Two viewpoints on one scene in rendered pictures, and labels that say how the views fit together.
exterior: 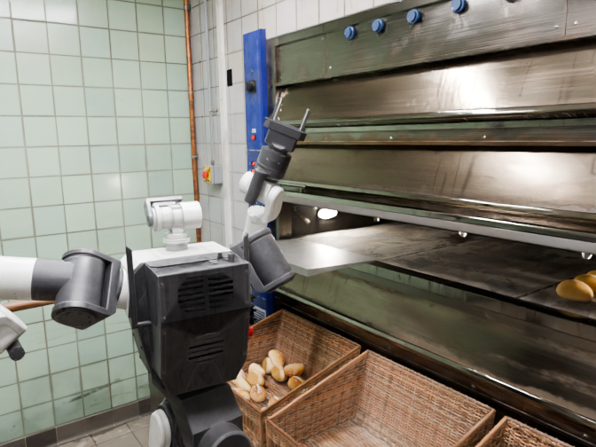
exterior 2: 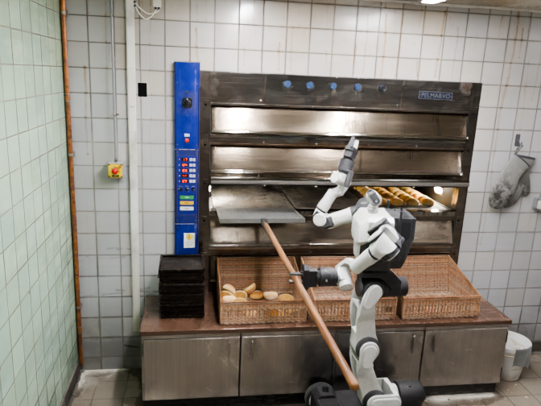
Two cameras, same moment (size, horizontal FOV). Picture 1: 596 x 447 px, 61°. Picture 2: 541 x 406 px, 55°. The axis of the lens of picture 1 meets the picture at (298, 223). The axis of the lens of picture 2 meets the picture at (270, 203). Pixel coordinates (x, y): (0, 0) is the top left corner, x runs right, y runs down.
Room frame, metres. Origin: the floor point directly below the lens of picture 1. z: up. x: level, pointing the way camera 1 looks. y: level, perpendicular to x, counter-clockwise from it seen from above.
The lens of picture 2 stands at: (0.48, 2.94, 2.10)
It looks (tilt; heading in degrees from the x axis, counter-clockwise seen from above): 14 degrees down; 297
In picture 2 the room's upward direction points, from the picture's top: 3 degrees clockwise
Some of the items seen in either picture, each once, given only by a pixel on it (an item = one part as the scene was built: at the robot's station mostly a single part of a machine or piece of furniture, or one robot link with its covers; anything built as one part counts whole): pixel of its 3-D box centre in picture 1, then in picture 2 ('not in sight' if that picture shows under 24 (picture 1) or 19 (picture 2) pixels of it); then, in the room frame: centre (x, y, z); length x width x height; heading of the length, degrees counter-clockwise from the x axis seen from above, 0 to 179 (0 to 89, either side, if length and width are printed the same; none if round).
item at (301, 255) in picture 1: (300, 251); (258, 213); (2.05, -0.01, 1.19); 0.55 x 0.36 x 0.03; 37
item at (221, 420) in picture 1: (200, 418); (382, 281); (1.12, 0.24, 1.00); 0.28 x 0.13 x 0.18; 37
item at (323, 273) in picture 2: not in sight; (315, 277); (1.29, 0.83, 1.19); 0.12 x 0.10 x 0.13; 37
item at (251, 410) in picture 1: (273, 369); (259, 287); (1.96, 0.11, 0.72); 0.56 x 0.49 x 0.28; 36
